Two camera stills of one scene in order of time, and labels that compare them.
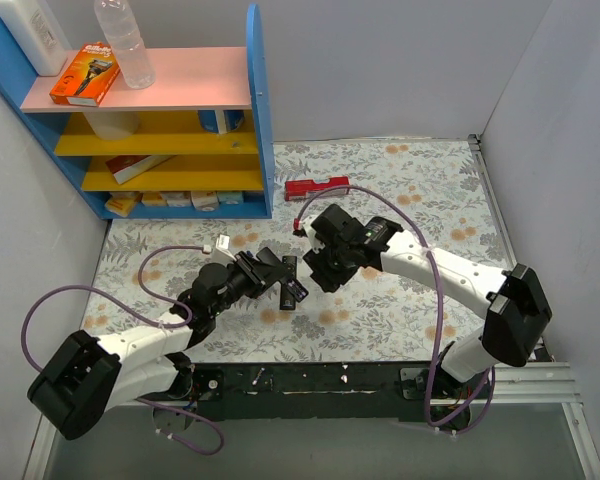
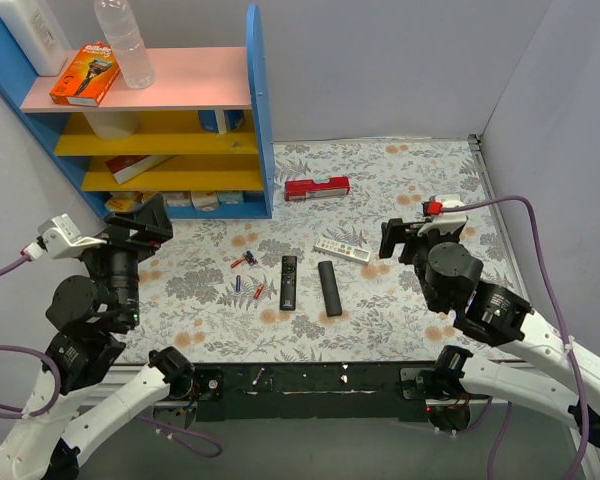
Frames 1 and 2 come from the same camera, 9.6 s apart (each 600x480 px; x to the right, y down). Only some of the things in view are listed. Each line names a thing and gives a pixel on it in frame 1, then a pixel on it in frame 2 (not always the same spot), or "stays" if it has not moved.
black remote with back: x=287 y=300 → x=330 y=288
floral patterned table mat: x=429 y=192 stays
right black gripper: x=328 y=253 → x=408 y=240
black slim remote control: x=287 y=300 stays
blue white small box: x=230 y=197 stays
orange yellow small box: x=122 y=202 stays
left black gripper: x=255 y=273 → x=131 y=238
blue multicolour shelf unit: x=195 y=143 stays
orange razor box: x=89 y=76 stays
